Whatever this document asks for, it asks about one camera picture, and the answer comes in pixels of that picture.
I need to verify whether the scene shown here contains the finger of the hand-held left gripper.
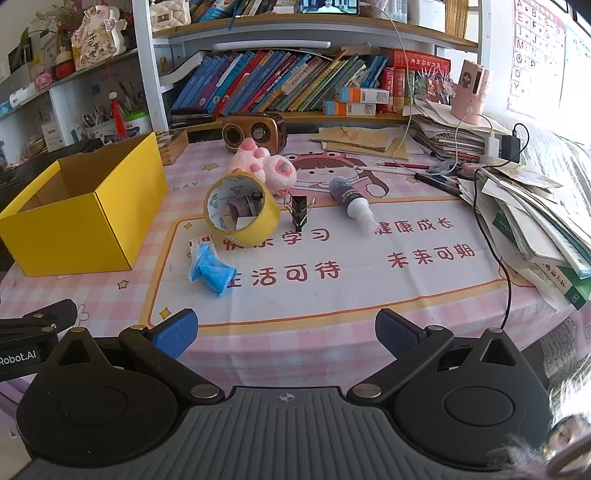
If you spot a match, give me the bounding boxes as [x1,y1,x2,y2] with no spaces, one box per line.
[0,299,78,342]

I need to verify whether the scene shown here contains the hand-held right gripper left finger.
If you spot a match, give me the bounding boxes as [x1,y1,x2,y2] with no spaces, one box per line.
[46,308,225,403]

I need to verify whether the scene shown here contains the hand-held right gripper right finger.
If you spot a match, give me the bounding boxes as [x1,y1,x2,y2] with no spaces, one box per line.
[347,308,527,403]

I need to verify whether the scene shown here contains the blue plastic packet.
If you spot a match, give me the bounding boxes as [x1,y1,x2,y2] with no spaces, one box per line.
[188,242,236,297]

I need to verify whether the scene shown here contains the yellow cardboard box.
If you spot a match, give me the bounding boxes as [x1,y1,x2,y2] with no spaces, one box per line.
[0,131,169,278]

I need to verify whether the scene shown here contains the yellow tape roll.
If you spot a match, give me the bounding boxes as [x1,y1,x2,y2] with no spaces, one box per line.
[204,173,281,247]

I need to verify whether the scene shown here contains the black binder clip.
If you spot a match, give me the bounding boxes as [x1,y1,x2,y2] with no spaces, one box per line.
[283,195,317,233]

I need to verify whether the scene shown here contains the pink plush paw toy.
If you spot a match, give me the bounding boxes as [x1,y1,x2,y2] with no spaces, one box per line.
[230,137,297,197]

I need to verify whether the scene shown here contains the pink printed desktop mat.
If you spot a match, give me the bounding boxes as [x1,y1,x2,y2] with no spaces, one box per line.
[0,126,573,407]

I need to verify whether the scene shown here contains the black electronic keyboard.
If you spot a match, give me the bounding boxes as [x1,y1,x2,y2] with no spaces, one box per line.
[0,138,105,188]

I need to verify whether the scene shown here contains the black pen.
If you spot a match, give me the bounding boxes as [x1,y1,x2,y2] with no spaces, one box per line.
[414,172,462,195]

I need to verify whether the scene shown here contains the large pile of papers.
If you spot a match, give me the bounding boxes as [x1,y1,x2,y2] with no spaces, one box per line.
[459,161,591,315]

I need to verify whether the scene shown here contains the grey fluffy sleeve cuff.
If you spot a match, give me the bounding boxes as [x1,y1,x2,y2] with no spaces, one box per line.
[487,411,591,480]

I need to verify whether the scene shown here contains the white box red label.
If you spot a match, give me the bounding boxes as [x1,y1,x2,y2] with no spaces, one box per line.
[41,122,65,151]

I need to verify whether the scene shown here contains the wooden chessboard box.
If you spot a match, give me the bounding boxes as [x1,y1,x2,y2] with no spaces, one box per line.
[154,128,190,166]

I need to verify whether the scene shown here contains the pen cup with pens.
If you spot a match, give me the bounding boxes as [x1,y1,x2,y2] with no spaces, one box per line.
[83,104,116,139]

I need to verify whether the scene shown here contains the brown kraft envelope pile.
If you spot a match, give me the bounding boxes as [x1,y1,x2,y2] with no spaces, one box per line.
[310,126,411,161]

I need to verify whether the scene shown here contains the white jar green lid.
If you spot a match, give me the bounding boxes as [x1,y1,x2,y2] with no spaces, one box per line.
[122,111,153,137]

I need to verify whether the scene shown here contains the red tassel ornament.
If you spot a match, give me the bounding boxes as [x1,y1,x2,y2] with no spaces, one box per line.
[108,90,127,139]

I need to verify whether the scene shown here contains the brown retro radio speaker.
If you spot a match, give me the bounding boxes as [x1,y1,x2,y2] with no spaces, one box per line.
[222,112,286,154]

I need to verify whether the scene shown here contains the black stapler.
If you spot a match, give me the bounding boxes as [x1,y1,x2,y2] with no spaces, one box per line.
[170,107,217,129]

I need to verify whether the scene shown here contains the black power adapter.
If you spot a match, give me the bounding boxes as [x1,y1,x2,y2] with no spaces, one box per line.
[501,122,530,163]

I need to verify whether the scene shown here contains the white cubby shelf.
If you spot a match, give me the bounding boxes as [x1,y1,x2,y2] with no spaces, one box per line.
[0,46,158,153]

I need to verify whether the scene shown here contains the white tissue pack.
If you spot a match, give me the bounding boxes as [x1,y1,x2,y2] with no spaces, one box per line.
[9,85,38,109]

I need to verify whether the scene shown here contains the orange white small box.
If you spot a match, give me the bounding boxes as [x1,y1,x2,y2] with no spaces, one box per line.
[335,88,391,103]
[323,100,377,116]

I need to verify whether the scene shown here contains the red round doll figure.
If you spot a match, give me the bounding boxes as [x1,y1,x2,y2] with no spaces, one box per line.
[54,46,77,80]

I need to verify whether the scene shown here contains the colourful cartoon card set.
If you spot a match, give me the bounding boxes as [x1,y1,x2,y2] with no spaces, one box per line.
[413,71,455,104]

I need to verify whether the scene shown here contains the thick white paged book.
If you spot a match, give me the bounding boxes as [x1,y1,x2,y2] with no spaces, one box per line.
[159,51,204,86]

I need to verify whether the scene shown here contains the white wooden bookshelf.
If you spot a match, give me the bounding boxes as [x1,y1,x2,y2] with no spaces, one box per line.
[131,0,490,134]

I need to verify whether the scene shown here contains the row of colourful children's books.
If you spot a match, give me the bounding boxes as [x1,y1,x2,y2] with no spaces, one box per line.
[168,48,393,116]

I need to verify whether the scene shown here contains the group of red thick books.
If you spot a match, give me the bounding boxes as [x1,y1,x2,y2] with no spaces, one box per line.
[381,48,451,114]

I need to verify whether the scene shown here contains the pink white lucky cat ornament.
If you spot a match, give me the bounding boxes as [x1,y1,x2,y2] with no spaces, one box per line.
[71,4,127,70]

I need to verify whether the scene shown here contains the dried flower bunch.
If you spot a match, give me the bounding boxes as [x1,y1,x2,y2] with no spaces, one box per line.
[46,0,88,28]

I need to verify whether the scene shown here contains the white light bar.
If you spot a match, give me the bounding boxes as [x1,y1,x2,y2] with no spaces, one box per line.
[213,41,332,49]

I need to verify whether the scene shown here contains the white quilted handbag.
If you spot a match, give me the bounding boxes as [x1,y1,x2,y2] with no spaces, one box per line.
[150,0,191,32]

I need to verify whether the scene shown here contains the pile of leaning large books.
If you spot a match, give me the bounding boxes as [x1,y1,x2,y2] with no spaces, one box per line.
[189,0,305,24]

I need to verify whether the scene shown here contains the smartphone with lit screen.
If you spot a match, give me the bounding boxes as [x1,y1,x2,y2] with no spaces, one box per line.
[299,0,361,14]

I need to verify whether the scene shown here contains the black cable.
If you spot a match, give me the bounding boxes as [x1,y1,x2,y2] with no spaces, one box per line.
[471,171,513,329]

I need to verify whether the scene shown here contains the black picture frame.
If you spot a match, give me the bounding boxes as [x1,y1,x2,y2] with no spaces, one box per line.
[9,28,34,75]

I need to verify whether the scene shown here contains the white cable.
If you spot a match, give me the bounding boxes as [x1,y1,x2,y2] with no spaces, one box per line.
[360,4,414,160]

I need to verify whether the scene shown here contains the alphabet wall poster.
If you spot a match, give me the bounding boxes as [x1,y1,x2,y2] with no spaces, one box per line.
[505,0,568,118]

